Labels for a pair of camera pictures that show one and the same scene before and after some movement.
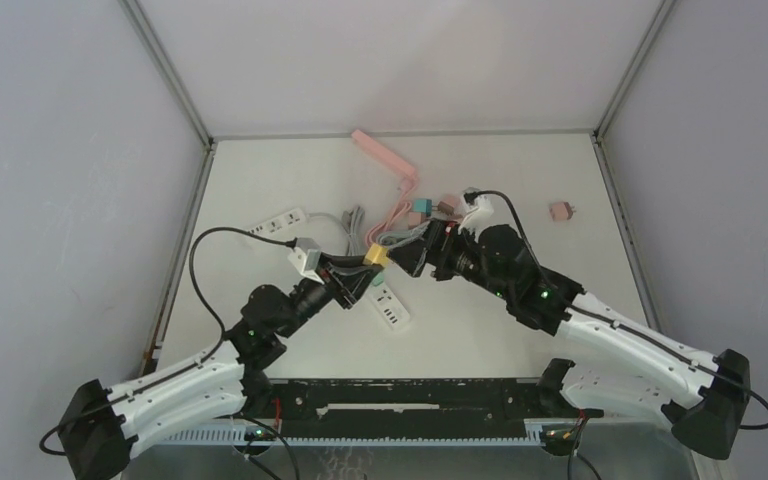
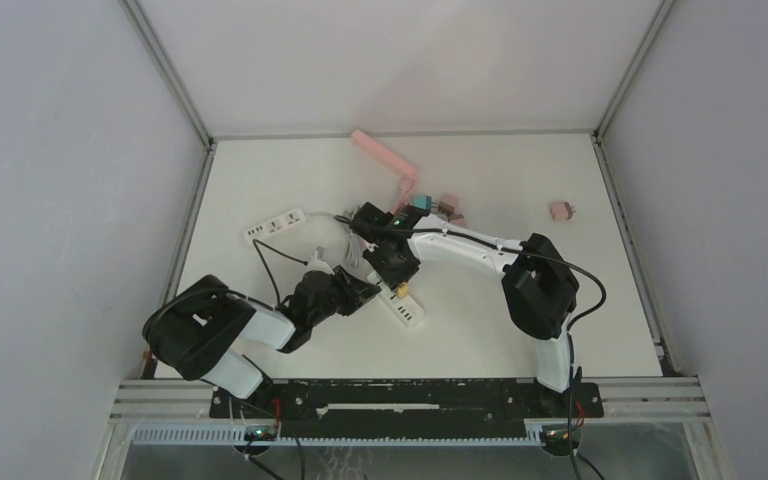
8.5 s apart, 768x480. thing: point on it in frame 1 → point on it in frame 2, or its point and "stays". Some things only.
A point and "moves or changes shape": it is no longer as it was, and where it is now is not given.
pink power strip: [383, 153] stays
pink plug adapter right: [561, 211] stays
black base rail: [416, 407] stays
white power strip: [392, 310] moves or changes shape
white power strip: [294, 218] stays
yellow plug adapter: [377, 254] moves or changes shape
